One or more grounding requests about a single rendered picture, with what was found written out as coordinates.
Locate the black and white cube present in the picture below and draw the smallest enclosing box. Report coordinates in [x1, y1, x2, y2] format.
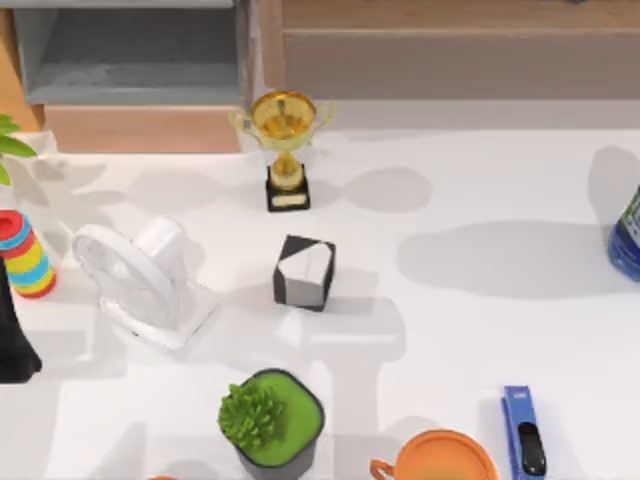
[272, 233, 337, 313]

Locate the gold trophy black base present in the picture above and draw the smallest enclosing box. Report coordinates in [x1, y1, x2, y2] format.
[228, 89, 338, 213]

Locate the white desk fan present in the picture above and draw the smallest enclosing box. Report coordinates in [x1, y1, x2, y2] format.
[70, 215, 221, 351]

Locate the green plant in grey pot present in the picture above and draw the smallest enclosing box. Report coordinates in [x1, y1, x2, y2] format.
[217, 368, 327, 480]

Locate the pale wooden drawer front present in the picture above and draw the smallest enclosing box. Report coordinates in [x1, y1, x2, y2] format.
[43, 103, 242, 154]

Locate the wooden cupboard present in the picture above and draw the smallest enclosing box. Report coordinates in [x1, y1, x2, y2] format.
[259, 0, 640, 101]

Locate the orange cup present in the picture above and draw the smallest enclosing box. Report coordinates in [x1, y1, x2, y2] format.
[369, 428, 500, 480]

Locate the blue stapler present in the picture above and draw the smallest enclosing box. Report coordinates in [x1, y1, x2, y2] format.
[500, 384, 549, 480]

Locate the stack of coloured rings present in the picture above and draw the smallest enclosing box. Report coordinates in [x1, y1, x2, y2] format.
[0, 209, 57, 300]

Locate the green plant in white pot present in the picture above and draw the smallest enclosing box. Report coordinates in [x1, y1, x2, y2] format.
[0, 114, 69, 261]

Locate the blue bottle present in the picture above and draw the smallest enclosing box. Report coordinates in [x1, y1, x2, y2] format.
[607, 185, 640, 282]

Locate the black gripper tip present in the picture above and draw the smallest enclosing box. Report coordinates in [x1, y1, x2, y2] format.
[0, 254, 44, 385]

